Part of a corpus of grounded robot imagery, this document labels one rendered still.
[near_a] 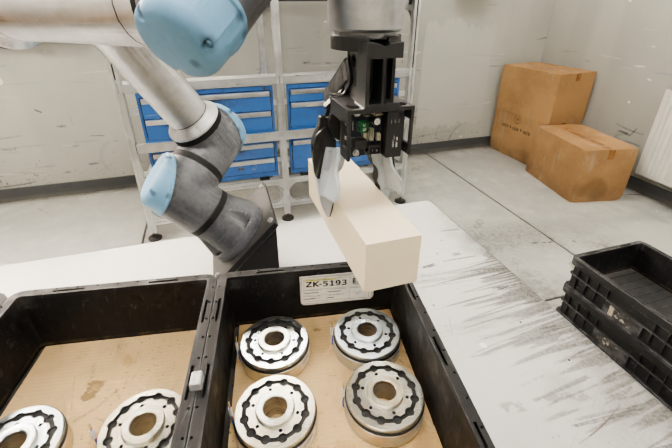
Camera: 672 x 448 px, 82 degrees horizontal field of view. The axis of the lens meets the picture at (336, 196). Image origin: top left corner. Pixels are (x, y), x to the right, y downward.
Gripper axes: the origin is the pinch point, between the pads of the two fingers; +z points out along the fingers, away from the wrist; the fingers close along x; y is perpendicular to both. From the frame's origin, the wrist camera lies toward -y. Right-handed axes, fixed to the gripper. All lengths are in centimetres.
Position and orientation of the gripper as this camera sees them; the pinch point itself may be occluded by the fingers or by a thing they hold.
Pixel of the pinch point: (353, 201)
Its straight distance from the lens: 49.9
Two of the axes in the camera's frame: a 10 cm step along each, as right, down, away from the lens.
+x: 9.5, -1.3, 2.7
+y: 3.0, 4.4, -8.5
